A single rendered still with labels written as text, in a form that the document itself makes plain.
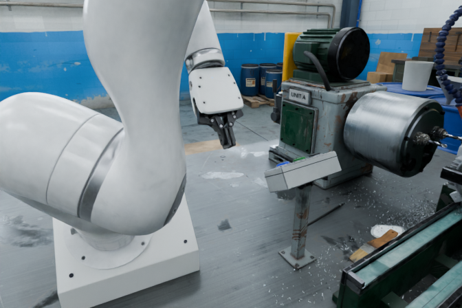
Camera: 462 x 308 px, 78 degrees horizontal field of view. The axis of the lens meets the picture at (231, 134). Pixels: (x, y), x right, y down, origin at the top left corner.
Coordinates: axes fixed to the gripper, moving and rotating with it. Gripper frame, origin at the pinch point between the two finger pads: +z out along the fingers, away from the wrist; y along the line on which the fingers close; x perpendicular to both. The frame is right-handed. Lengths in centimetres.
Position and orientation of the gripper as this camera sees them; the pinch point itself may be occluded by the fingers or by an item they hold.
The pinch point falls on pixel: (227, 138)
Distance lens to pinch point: 60.4
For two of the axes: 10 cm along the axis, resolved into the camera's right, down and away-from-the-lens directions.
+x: -4.4, 2.6, 8.6
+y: 8.5, -1.8, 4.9
